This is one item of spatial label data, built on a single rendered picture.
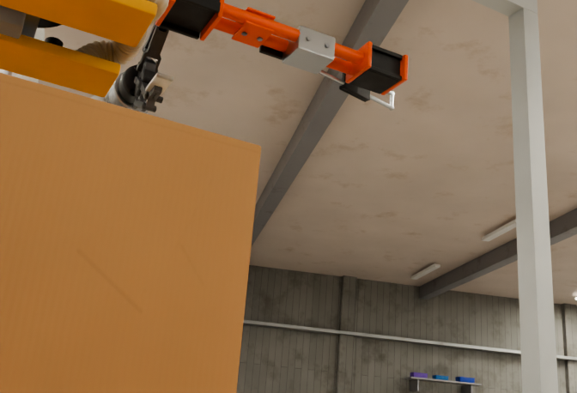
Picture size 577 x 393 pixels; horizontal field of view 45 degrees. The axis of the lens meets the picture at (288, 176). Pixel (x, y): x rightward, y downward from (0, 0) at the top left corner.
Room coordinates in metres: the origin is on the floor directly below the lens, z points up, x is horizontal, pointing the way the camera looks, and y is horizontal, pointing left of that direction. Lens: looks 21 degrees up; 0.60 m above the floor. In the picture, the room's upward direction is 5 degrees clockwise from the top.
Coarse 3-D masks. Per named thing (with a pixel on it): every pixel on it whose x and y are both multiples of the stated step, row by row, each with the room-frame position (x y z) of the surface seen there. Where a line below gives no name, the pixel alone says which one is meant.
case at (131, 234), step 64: (0, 128) 0.67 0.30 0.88; (64, 128) 0.70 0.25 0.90; (128, 128) 0.73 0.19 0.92; (192, 128) 0.76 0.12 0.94; (0, 192) 0.67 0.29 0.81; (64, 192) 0.70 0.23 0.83; (128, 192) 0.73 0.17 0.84; (192, 192) 0.76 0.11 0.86; (256, 192) 0.80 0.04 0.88; (0, 256) 0.68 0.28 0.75; (64, 256) 0.71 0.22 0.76; (128, 256) 0.74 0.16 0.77; (192, 256) 0.77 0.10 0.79; (0, 320) 0.69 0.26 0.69; (64, 320) 0.71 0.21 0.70; (128, 320) 0.74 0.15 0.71; (192, 320) 0.77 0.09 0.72; (0, 384) 0.69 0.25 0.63; (64, 384) 0.72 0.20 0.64; (128, 384) 0.75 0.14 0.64; (192, 384) 0.78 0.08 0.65
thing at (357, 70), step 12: (360, 48) 1.07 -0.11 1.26; (372, 48) 1.05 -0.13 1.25; (372, 60) 1.06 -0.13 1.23; (384, 60) 1.07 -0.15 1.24; (396, 60) 1.08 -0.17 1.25; (360, 72) 1.07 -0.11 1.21; (372, 72) 1.06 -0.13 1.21; (384, 72) 1.06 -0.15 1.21; (396, 72) 1.08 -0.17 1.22; (360, 84) 1.11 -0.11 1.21; (372, 84) 1.11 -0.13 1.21; (384, 84) 1.10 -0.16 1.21; (396, 84) 1.10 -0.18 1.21
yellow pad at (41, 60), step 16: (0, 48) 0.90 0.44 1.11; (16, 48) 0.90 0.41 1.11; (32, 48) 0.90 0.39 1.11; (48, 48) 0.91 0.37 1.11; (64, 48) 0.92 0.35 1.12; (0, 64) 0.96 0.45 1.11; (16, 64) 0.95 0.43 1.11; (32, 64) 0.95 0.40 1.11; (48, 64) 0.94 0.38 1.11; (64, 64) 0.94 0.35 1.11; (80, 64) 0.93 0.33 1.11; (96, 64) 0.94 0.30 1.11; (112, 64) 0.95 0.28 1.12; (48, 80) 0.99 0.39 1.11; (64, 80) 0.99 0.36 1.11; (80, 80) 0.98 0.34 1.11; (96, 80) 0.98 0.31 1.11; (112, 80) 0.97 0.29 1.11
